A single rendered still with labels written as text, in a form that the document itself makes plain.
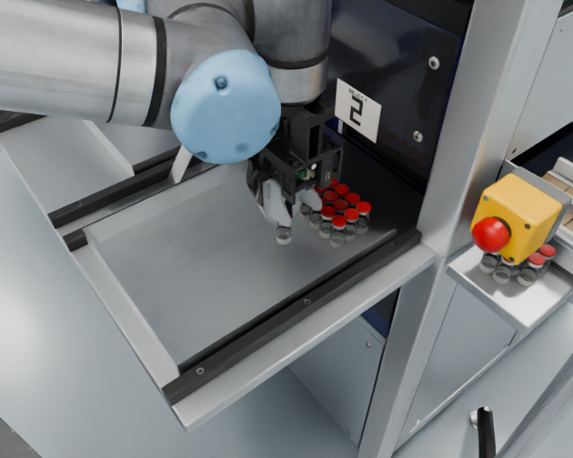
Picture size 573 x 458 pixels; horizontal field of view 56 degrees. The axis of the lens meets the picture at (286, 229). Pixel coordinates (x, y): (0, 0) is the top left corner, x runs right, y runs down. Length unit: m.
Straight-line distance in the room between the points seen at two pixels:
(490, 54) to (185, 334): 0.46
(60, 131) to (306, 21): 0.62
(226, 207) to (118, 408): 0.97
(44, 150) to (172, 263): 0.36
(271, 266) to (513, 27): 0.40
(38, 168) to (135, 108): 0.61
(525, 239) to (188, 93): 0.43
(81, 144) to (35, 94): 0.63
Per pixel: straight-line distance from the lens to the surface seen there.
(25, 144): 1.03
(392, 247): 0.74
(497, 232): 0.63
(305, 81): 0.54
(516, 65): 0.60
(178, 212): 0.81
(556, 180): 0.87
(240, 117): 0.36
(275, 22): 0.50
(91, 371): 1.74
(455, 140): 0.66
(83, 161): 0.95
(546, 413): 1.08
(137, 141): 0.96
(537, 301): 0.77
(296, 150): 0.59
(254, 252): 0.74
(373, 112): 0.74
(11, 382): 1.81
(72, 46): 0.35
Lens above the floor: 1.44
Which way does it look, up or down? 47 degrees down
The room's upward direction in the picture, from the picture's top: straight up
